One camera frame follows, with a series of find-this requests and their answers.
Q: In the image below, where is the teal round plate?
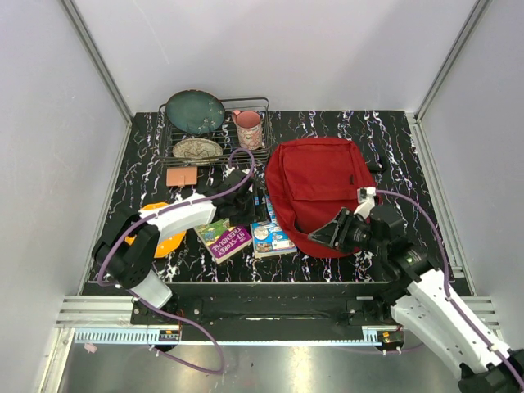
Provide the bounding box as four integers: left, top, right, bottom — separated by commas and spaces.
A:
165, 90, 226, 135

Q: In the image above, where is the pink patterned mug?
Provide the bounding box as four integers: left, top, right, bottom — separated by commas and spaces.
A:
232, 110, 263, 151

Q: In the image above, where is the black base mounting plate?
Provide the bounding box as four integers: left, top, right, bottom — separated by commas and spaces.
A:
129, 281, 422, 327

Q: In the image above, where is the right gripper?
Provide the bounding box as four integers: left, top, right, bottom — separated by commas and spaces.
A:
307, 207, 386, 255

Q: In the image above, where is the beige patterned plate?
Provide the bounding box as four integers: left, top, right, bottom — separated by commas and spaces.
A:
172, 138, 223, 163

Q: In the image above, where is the purple treehouse book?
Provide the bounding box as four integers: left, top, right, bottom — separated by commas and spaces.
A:
194, 219, 252, 264

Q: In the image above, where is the pink leather wallet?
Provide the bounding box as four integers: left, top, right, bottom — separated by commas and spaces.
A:
166, 166, 198, 187

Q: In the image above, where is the red student backpack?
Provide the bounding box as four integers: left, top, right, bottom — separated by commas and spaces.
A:
264, 138, 376, 259

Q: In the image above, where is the dark wire dish rack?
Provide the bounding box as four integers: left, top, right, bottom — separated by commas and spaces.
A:
156, 97, 276, 168

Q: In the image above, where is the aluminium frame rail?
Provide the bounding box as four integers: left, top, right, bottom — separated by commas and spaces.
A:
55, 296, 503, 345

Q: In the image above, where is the blue cartoon book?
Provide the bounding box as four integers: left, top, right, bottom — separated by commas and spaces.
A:
251, 195, 297, 259

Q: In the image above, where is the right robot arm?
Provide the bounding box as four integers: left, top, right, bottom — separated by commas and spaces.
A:
309, 205, 523, 392

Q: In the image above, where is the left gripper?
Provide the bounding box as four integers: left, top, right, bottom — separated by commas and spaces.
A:
230, 187, 270, 227

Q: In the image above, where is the orange yellow plate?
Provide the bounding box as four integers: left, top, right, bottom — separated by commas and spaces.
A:
138, 202, 186, 259

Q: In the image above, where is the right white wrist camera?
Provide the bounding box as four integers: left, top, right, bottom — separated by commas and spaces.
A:
354, 187, 377, 219

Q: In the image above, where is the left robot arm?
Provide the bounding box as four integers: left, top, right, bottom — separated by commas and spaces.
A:
92, 169, 255, 324

